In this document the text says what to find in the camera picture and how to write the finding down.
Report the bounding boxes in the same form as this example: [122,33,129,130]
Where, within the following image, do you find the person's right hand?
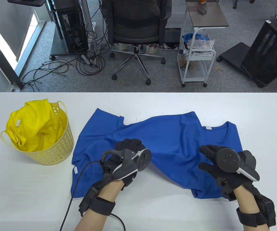
[199,145,261,201]

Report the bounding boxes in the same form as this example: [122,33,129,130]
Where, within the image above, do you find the white rolling cart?
[178,26,217,87]

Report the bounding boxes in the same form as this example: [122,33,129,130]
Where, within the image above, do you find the black braided cable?
[111,213,126,231]
[60,161,103,231]

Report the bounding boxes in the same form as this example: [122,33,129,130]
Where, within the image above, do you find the black mesh computer case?
[241,18,277,88]

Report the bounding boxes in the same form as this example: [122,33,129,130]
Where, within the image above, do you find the brown side table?
[185,0,230,29]

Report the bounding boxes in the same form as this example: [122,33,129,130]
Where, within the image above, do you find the black wrist strap with module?
[79,180,116,217]
[236,195,276,228]

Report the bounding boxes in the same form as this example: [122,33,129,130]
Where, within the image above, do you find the person's left forearm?
[75,179,125,231]

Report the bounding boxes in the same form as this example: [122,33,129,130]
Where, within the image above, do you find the grey computer trolley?
[49,22,98,60]

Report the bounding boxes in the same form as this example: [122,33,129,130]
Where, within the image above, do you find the black rolling platform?
[217,42,252,70]

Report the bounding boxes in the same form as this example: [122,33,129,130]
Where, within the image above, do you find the person's left hand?
[102,139,146,191]

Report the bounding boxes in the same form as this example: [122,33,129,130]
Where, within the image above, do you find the blue t-shirt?
[71,108,222,199]
[191,122,245,199]

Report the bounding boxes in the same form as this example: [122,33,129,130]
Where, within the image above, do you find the brown fuzzy item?
[178,54,190,71]

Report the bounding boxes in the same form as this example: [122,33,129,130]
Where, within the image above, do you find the black box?
[164,28,181,44]

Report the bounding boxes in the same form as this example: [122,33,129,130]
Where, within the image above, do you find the yellow t-shirt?
[6,99,66,152]

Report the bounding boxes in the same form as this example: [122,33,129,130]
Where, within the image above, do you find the clear plastic bags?
[187,38,216,52]

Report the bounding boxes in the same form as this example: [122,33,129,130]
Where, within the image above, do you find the black computer tower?
[53,0,90,54]

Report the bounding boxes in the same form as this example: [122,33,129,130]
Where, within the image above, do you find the black and white hand controller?
[100,149,152,180]
[216,148,260,182]

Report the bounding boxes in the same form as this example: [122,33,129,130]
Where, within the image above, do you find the yellow perforated laundry basket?
[0,100,74,166]

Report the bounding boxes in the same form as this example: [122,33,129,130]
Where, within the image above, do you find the blue cloth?
[182,33,202,43]

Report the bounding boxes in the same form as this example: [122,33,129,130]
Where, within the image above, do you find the black desk top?
[7,0,48,7]

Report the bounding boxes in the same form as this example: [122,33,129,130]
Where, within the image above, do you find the person's right forearm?
[233,185,261,231]

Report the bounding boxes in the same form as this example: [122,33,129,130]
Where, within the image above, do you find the silver desk column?
[80,0,98,52]

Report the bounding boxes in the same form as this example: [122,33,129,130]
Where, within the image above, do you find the bundle of black floor cables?
[20,0,112,92]

